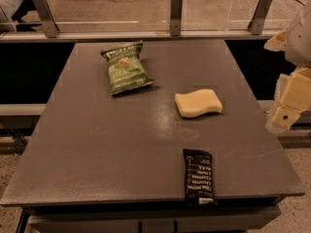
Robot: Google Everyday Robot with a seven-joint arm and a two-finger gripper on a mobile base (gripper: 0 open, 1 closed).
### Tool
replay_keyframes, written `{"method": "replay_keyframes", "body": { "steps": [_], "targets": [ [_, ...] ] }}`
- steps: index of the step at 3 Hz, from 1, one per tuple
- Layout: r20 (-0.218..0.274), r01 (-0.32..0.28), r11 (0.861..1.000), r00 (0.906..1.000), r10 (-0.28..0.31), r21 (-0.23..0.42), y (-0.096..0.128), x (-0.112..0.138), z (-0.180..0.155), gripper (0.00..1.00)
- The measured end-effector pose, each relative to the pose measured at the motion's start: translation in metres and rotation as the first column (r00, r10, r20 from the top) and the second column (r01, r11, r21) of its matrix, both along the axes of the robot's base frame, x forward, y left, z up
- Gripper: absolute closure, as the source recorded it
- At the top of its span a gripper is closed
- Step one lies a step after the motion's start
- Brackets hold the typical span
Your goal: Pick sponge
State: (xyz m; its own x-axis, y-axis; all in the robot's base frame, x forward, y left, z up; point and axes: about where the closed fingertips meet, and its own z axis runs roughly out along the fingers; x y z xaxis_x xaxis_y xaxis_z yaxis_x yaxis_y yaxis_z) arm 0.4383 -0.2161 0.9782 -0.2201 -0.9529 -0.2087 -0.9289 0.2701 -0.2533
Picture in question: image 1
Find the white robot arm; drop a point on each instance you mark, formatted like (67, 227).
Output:
(295, 40)

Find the black snack bar wrapper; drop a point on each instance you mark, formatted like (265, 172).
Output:
(199, 190)

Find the dark chair in background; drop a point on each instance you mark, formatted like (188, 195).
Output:
(7, 10)

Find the glass barrier panel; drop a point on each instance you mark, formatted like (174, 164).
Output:
(154, 15)

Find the metal base rail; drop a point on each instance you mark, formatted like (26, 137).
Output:
(40, 37)

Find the yellow sponge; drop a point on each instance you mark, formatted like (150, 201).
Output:
(198, 103)

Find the middle metal railing bracket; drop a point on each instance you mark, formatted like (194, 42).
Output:
(176, 7)

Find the green chip bag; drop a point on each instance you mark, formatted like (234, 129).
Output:
(125, 69)

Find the right metal railing bracket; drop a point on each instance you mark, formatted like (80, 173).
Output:
(256, 24)

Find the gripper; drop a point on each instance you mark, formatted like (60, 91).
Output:
(300, 41)

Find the metal railing bracket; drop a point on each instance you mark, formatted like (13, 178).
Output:
(256, 24)
(176, 7)
(49, 26)

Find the left metal railing bracket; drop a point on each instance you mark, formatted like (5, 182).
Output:
(49, 26)

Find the grey table cabinet base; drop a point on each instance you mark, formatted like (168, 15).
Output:
(226, 216)

